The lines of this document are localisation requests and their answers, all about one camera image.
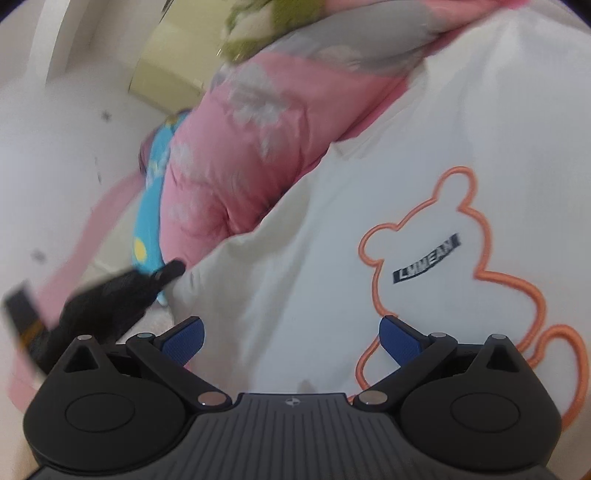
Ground blue patterned quilt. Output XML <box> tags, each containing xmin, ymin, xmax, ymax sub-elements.
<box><xmin>131</xmin><ymin>113</ymin><xmax>190</xmax><ymax>308</ymax></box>

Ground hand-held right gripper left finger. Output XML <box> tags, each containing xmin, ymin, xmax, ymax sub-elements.
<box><xmin>59</xmin><ymin>316</ymin><xmax>233</xmax><ymax>411</ymax></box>

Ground pink and cream headboard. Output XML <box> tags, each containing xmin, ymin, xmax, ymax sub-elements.
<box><xmin>0</xmin><ymin>175</ymin><xmax>176</xmax><ymax>416</ymax></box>

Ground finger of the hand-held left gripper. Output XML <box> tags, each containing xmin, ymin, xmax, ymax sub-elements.
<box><xmin>151</xmin><ymin>260</ymin><xmax>188</xmax><ymax>297</ymax></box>

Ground cream wardrobe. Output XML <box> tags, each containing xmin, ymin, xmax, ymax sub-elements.
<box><xmin>129</xmin><ymin>0</ymin><xmax>241</xmax><ymax>112</ymax></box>

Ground white sweatshirt with orange print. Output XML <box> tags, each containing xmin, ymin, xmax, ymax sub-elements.
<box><xmin>161</xmin><ymin>0</ymin><xmax>591</xmax><ymax>444</ymax></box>

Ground green and cream fleece garment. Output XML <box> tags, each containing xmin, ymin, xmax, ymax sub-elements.
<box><xmin>222</xmin><ymin>0</ymin><xmax>333</xmax><ymax>63</ymax></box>

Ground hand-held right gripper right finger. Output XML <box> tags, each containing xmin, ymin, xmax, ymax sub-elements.
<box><xmin>353</xmin><ymin>316</ymin><xmax>527</xmax><ymax>411</ymax></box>

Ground pink and grey floral duvet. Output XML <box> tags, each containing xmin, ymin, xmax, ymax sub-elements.
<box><xmin>157</xmin><ymin>0</ymin><xmax>509</xmax><ymax>268</ymax></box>

